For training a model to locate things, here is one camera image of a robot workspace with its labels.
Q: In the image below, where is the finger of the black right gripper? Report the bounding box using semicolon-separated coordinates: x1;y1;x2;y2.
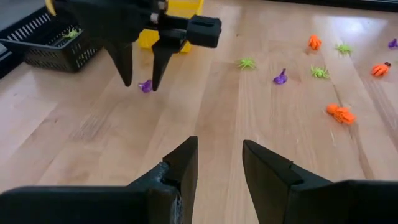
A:
151;38;188;93
103;41;134;88

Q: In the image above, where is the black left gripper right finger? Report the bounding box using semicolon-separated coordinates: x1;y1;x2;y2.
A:
242;139;398;224

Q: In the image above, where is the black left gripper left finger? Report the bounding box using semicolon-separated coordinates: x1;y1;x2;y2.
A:
0;135;199;224

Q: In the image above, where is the green plastic spider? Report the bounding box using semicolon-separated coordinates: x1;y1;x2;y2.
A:
61;27;82;40
310;65;330;80
236;57;257;71
335;42;354;56

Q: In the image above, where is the yellow plastic mesh basket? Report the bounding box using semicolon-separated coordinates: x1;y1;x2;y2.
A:
136;0;205;54

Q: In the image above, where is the black plastic mesh basket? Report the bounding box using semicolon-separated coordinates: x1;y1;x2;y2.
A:
0;6;103;74

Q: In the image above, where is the orange plastic pumpkin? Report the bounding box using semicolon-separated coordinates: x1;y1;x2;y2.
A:
370;61;392;78
325;103;357;126
307;34;323;51

